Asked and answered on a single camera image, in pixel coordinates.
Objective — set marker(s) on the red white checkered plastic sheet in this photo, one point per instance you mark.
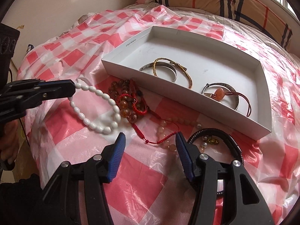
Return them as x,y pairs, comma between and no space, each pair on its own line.
150,187

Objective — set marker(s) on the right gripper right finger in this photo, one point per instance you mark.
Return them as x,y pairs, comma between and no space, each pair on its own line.
243,202

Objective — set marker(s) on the tan plaid pillow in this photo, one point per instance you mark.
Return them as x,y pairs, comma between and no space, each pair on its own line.
253,13

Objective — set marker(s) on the white shallow cardboard box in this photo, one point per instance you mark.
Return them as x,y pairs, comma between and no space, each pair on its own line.
198,60

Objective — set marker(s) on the engraved silver bangle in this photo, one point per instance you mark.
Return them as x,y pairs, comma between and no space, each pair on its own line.
222,90

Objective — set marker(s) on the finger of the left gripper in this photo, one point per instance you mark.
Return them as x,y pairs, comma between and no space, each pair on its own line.
46,82
58,90

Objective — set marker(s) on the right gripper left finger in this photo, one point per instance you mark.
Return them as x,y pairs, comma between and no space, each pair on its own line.
60,197

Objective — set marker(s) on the person's left hand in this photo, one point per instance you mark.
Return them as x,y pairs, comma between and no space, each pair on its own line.
10,142

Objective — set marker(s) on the wide silver bangle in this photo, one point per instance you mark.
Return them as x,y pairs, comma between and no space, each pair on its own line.
163,69

